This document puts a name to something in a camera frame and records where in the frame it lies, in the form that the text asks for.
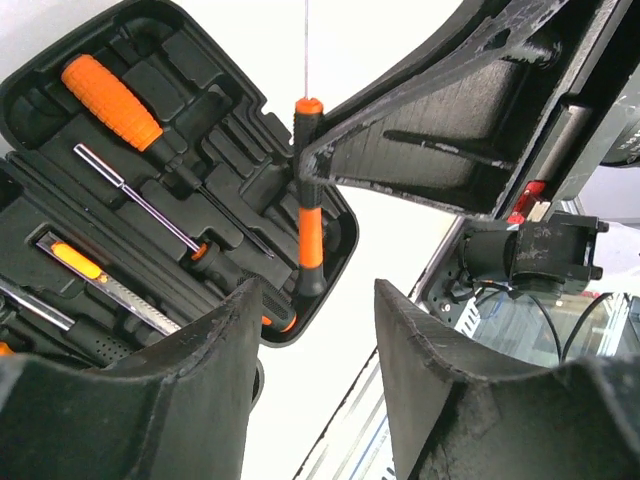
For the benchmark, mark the orange handle screwdriver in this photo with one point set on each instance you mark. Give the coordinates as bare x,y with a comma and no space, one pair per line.
114,104

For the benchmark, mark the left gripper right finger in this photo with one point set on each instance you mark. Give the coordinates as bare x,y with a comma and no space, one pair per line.
460,410

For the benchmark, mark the aluminium front rail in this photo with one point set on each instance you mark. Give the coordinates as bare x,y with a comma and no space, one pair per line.
356,443

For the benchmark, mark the black handle nut driver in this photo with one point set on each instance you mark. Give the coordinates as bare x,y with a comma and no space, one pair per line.
204,258

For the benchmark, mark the small precision screwdriver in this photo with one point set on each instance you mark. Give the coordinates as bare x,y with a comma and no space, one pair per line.
307,118

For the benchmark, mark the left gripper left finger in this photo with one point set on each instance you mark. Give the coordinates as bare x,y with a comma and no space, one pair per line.
177,409

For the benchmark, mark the black plastic tool case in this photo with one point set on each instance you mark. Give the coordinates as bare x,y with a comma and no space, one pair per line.
211,113

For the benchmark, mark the black handle claw hammer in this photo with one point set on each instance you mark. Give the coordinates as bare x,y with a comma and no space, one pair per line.
91,340

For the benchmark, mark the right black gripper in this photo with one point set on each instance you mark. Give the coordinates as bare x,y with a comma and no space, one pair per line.
511,138

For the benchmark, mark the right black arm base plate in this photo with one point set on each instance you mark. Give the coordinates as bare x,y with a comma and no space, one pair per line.
546,259

